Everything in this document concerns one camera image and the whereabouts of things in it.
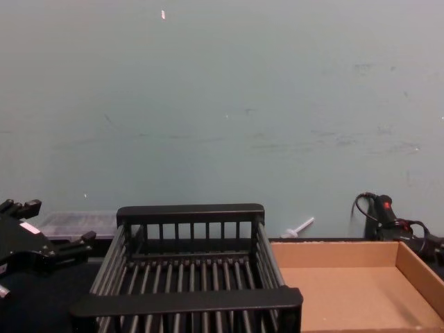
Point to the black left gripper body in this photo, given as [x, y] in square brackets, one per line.
[24, 244]

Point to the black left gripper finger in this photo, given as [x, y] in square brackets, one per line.
[74, 247]
[30, 207]

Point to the clear plastic case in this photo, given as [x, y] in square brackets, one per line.
[79, 225]

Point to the black rack with steel bars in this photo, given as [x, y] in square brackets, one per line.
[187, 298]

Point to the small white plastic piece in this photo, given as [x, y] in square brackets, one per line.
[301, 225]

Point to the shallow brown cardboard tray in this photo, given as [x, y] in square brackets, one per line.
[347, 295]

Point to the plain pale wall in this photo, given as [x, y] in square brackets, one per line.
[222, 104]

